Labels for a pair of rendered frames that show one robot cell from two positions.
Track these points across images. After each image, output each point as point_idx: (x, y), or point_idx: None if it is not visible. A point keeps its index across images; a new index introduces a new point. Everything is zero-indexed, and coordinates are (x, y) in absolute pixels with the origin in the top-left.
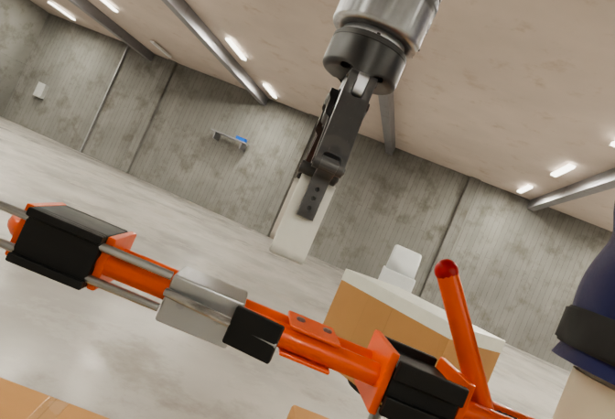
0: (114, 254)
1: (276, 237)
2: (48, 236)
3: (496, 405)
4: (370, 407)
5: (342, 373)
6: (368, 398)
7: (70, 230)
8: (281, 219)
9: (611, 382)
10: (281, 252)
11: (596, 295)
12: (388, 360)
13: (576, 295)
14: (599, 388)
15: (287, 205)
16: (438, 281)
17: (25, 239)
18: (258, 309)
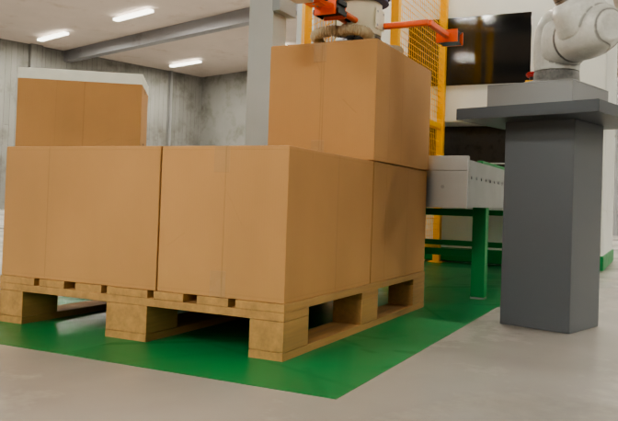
0: None
1: None
2: None
3: None
4: (335, 11)
5: (326, 5)
6: (331, 11)
7: None
8: None
9: None
10: None
11: None
12: None
13: None
14: (355, 1)
15: None
16: None
17: None
18: None
